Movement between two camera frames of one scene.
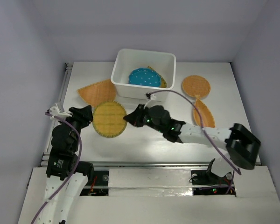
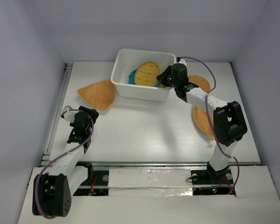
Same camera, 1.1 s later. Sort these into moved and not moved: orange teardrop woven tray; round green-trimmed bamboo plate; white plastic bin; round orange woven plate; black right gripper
Moved: round green-trimmed bamboo plate; black right gripper
Not moved: white plastic bin; round orange woven plate; orange teardrop woven tray
